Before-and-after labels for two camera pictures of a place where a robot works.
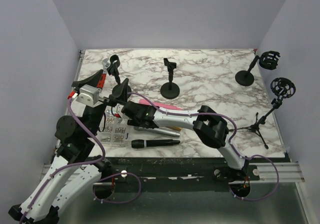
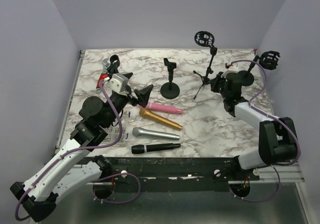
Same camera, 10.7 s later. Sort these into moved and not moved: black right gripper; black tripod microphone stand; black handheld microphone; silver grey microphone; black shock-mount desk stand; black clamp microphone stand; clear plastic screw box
Moved: black right gripper; black handheld microphone; silver grey microphone; black tripod microphone stand
Not moved: black clamp microphone stand; clear plastic screw box; black shock-mount desk stand
